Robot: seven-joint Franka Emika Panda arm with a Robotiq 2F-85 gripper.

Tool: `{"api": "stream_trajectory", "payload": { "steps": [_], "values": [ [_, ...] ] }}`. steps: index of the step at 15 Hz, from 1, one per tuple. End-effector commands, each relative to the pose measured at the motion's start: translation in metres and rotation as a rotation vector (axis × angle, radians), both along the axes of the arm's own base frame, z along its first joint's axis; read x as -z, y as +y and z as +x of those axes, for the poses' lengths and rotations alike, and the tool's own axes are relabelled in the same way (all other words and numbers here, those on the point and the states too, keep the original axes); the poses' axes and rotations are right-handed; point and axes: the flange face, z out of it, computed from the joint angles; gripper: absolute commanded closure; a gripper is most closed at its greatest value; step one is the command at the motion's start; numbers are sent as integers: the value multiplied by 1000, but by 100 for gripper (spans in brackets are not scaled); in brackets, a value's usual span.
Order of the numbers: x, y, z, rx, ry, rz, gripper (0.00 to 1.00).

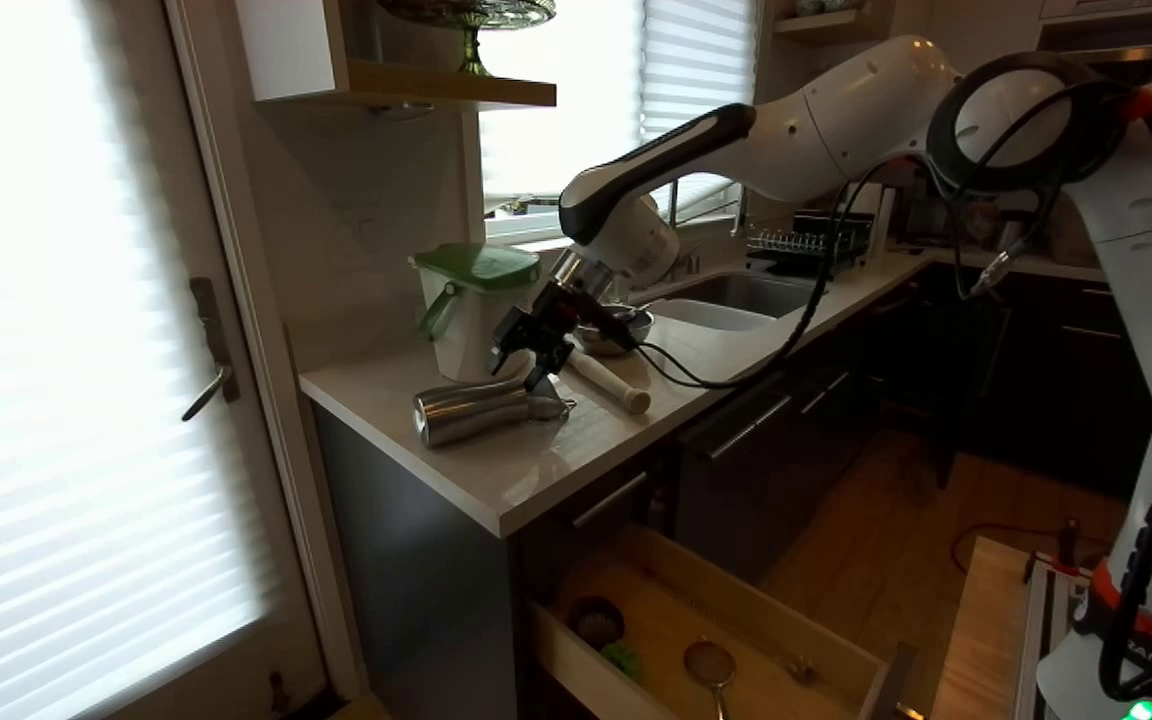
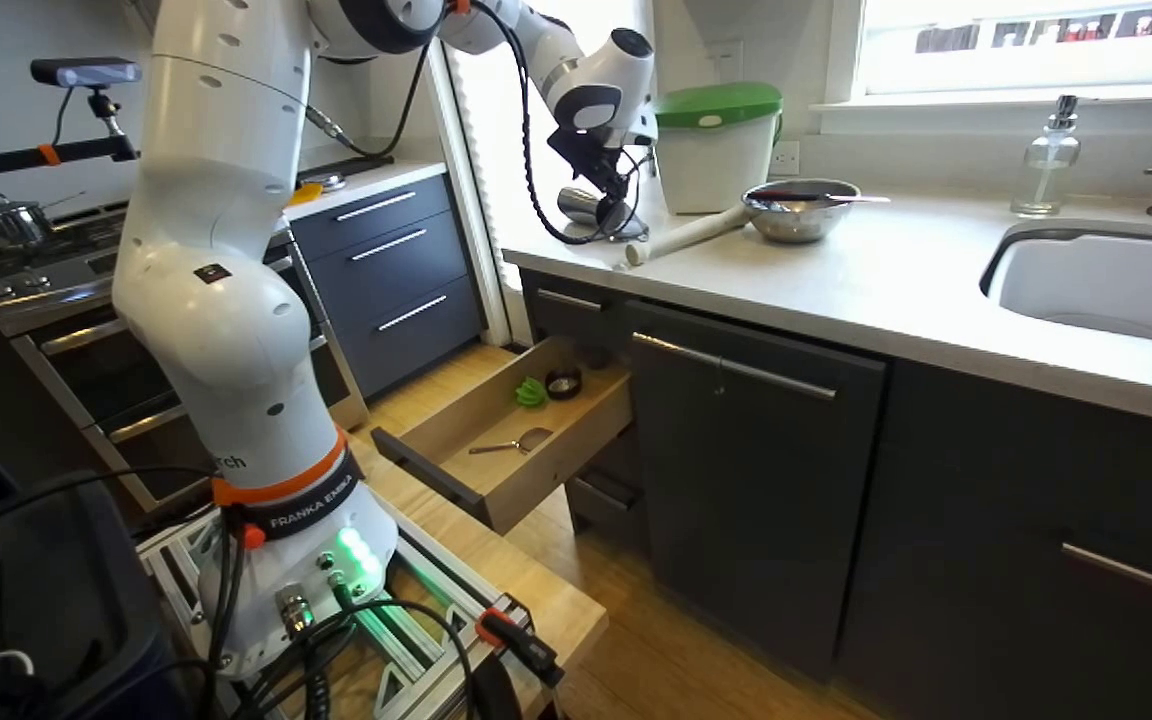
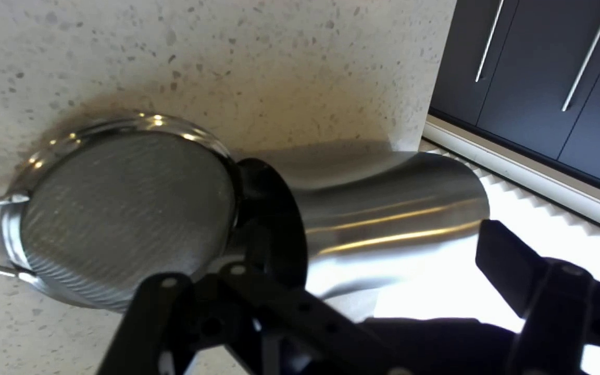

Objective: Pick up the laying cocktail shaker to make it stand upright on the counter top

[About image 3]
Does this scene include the steel bar drawer handle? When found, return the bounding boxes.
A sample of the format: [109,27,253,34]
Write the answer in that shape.
[472,0,508,85]
[561,0,600,114]

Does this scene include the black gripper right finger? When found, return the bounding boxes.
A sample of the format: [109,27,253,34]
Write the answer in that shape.
[474,219,600,375]

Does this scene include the grey-blue drawer unit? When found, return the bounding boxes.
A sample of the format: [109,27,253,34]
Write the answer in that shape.
[428,0,600,191]

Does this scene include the steel cocktail shaker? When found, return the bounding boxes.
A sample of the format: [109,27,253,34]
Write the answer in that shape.
[234,148,491,302]

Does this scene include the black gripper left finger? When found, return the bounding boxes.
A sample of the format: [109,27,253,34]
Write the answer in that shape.
[97,214,358,375]

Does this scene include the metal bowl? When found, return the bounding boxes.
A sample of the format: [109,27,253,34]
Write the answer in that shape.
[0,110,241,314]

